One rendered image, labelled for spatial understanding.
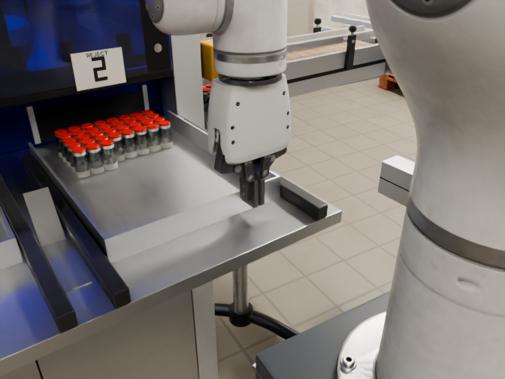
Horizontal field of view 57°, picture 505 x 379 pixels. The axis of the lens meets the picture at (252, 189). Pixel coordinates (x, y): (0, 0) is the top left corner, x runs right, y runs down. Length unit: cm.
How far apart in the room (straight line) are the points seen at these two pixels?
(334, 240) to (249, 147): 160
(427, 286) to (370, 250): 176
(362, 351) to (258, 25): 34
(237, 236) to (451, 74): 41
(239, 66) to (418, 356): 33
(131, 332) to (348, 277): 105
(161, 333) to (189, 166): 53
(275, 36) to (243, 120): 10
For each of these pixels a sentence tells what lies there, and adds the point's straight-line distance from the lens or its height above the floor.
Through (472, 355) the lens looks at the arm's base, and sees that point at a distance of 37.
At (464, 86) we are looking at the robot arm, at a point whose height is 116.
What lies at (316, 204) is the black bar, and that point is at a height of 90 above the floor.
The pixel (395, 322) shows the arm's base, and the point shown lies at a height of 96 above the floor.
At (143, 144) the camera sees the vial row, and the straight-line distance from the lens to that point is 82.
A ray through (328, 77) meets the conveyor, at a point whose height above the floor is 87.
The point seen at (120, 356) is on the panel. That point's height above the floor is 37.
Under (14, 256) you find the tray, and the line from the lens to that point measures 61.
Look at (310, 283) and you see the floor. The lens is 189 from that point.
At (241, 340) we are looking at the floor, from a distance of 167.
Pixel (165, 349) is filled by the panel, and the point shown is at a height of 32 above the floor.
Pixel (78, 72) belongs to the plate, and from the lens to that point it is 83.
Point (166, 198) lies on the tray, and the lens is 69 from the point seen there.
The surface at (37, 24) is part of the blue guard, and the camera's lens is 80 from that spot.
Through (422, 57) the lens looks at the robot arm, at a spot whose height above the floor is 117.
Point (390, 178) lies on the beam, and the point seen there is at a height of 50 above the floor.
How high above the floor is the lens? 123
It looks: 29 degrees down
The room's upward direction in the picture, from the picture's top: straight up
